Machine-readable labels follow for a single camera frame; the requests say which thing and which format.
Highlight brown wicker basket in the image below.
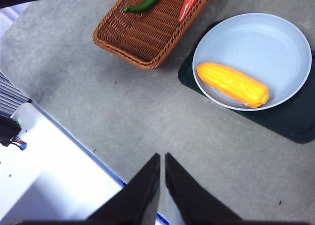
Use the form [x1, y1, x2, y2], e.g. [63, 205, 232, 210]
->
[92, 0, 216, 70]

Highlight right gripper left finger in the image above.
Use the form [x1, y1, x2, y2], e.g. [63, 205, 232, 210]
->
[88, 153, 161, 222]

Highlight green pepper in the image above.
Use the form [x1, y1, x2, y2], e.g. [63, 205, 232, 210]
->
[123, 0, 170, 13]

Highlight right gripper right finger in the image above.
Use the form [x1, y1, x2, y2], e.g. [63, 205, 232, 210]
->
[164, 152, 244, 222]

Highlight orange toy carrot green leaves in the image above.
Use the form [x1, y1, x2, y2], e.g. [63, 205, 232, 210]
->
[178, 0, 207, 23]

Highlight black cutting board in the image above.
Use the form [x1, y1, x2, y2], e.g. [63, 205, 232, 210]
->
[177, 20, 315, 144]

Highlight black device with wires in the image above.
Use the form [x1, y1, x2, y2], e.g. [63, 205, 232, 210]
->
[0, 115, 27, 151]

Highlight yellow corn cob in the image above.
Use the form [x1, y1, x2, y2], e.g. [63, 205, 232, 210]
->
[196, 62, 270, 109]

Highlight blue round plate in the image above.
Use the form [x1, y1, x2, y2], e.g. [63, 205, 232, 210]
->
[192, 12, 312, 112]

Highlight grey ribbed panel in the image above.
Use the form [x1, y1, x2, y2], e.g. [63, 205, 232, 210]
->
[0, 72, 32, 118]

